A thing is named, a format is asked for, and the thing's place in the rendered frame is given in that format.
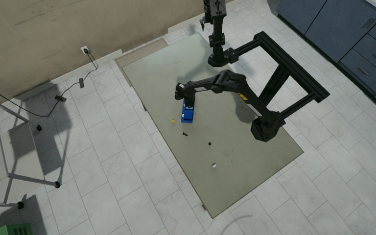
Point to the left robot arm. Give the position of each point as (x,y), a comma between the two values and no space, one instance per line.
(229,81)

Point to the blue rack of bins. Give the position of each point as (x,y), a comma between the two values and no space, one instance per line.
(187,115)

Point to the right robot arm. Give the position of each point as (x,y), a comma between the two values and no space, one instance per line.
(218,12)

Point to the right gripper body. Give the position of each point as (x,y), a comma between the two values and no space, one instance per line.
(207,20)

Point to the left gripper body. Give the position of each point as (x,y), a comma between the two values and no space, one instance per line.
(191,101)

